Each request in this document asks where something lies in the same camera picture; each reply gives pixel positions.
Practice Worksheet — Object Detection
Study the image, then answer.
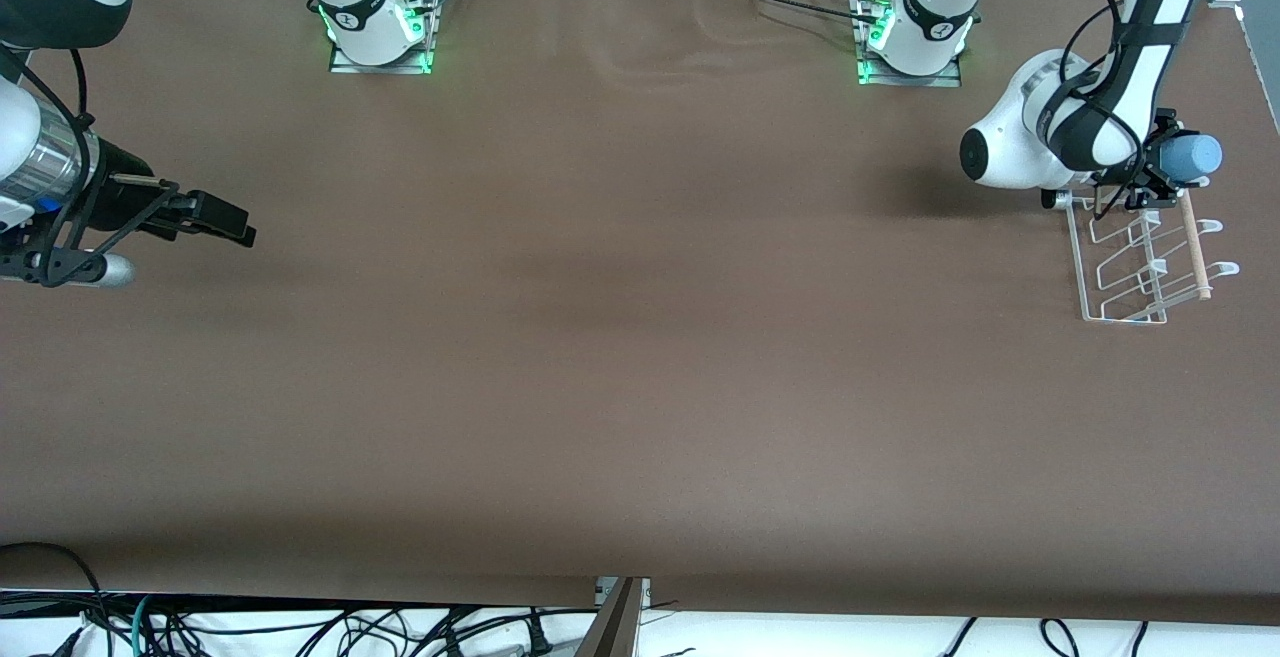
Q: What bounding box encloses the light blue plastic cup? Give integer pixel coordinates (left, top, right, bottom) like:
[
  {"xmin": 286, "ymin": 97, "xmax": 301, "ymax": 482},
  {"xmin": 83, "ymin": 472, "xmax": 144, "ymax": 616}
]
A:
[{"xmin": 1160, "ymin": 133, "xmax": 1224, "ymax": 184}]

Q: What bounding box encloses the brown table support bar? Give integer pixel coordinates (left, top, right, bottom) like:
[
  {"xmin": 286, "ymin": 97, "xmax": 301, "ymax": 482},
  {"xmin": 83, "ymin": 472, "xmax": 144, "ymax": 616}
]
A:
[{"xmin": 575, "ymin": 577, "xmax": 642, "ymax": 657}]

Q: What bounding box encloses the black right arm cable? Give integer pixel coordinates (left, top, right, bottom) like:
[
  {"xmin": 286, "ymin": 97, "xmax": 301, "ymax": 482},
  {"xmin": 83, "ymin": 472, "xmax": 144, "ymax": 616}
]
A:
[{"xmin": 0, "ymin": 45, "xmax": 98, "ymax": 283}]

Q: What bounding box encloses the white wire cup rack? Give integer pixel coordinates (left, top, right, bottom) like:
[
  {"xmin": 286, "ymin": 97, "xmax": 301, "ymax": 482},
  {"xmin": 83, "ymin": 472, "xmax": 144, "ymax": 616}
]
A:
[{"xmin": 1066, "ymin": 189, "xmax": 1242, "ymax": 325}]

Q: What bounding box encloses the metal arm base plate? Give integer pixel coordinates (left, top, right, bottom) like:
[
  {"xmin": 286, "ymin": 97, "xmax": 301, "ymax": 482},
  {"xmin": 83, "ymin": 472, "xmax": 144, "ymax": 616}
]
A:
[
  {"xmin": 855, "ymin": 0, "xmax": 964, "ymax": 88},
  {"xmin": 328, "ymin": 0, "xmax": 438, "ymax": 75}
]

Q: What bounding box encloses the thick black floor cable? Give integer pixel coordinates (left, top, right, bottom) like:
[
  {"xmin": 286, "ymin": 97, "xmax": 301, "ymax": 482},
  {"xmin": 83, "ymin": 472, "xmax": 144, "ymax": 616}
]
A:
[{"xmin": 0, "ymin": 541, "xmax": 109, "ymax": 657}]

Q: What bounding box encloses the black cable with plug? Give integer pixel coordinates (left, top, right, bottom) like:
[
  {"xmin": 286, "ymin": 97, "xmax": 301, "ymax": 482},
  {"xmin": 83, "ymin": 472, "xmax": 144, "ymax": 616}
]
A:
[{"xmin": 485, "ymin": 612, "xmax": 554, "ymax": 657}]

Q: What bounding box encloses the small metal table bracket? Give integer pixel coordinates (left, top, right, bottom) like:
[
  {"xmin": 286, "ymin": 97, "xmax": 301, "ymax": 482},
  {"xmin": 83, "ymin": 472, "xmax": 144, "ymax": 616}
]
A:
[{"xmin": 595, "ymin": 577, "xmax": 652, "ymax": 610}]

